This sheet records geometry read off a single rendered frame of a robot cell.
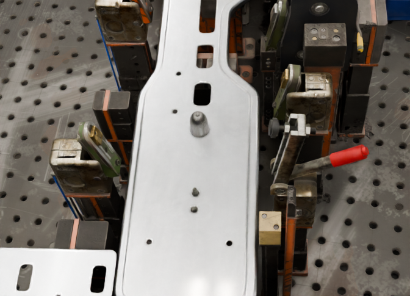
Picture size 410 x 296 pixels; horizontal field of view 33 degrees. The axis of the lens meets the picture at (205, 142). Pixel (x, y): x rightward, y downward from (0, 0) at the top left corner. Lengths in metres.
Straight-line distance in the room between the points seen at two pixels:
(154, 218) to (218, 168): 0.14
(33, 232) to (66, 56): 0.47
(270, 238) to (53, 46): 0.92
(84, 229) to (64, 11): 0.82
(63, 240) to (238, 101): 0.39
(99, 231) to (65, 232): 0.06
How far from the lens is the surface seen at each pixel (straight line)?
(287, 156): 1.02
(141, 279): 1.12
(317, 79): 1.20
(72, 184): 1.27
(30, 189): 1.59
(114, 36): 1.45
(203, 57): 1.35
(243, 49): 1.70
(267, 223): 1.07
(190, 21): 1.38
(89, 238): 1.19
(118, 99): 1.31
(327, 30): 1.20
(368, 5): 1.31
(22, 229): 1.56
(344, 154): 1.05
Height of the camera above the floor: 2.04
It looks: 58 degrees down
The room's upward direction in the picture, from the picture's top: 9 degrees counter-clockwise
